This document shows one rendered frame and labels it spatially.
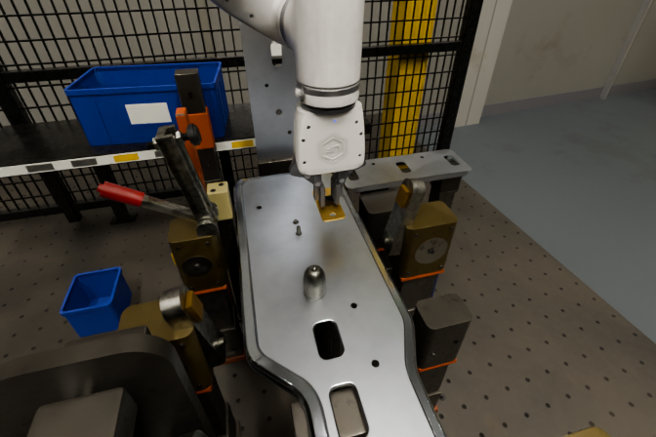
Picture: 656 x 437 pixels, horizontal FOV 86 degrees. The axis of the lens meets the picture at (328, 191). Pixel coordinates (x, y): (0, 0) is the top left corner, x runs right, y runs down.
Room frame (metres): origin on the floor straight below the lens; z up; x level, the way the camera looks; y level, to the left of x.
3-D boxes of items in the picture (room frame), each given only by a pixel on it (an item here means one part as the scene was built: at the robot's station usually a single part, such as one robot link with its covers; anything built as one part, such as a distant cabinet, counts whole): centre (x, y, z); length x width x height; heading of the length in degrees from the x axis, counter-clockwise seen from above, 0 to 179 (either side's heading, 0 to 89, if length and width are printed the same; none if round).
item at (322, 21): (0.47, 0.00, 1.33); 0.09 x 0.08 x 0.13; 36
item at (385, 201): (0.57, -0.13, 0.84); 0.12 x 0.07 x 0.28; 104
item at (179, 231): (0.41, 0.22, 0.87); 0.10 x 0.07 x 0.35; 104
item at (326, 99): (0.46, 0.00, 1.25); 0.09 x 0.08 x 0.03; 104
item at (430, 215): (0.45, -0.18, 0.87); 0.12 x 0.07 x 0.35; 104
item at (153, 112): (0.81, 0.41, 1.10); 0.30 x 0.17 x 0.13; 99
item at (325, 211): (0.46, 0.00, 1.06); 0.08 x 0.04 x 0.01; 14
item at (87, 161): (0.82, 0.35, 1.02); 0.90 x 0.22 x 0.03; 104
